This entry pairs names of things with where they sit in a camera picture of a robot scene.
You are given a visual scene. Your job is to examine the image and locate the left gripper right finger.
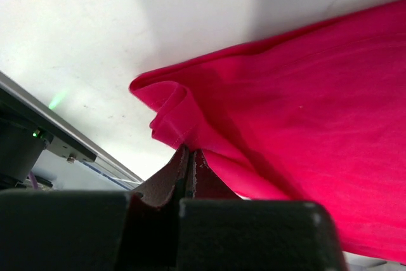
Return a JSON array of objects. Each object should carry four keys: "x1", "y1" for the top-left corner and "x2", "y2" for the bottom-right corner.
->
[{"x1": 177, "y1": 151, "x2": 347, "y2": 270}]

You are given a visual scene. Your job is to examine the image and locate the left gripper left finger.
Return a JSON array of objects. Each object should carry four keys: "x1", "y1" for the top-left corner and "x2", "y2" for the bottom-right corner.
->
[{"x1": 1, "y1": 147, "x2": 190, "y2": 270}]

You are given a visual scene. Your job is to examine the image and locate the red t-shirt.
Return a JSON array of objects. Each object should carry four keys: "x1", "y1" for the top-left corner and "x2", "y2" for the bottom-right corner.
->
[{"x1": 129, "y1": 0, "x2": 405, "y2": 263}]

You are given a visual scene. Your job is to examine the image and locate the aluminium table frame rail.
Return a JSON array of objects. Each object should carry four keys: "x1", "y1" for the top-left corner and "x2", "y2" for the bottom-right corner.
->
[{"x1": 1, "y1": 74, "x2": 143, "y2": 190}]

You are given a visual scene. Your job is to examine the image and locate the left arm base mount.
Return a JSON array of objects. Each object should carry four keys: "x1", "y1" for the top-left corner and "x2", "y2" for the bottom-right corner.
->
[{"x1": 1, "y1": 86, "x2": 96, "y2": 190}]

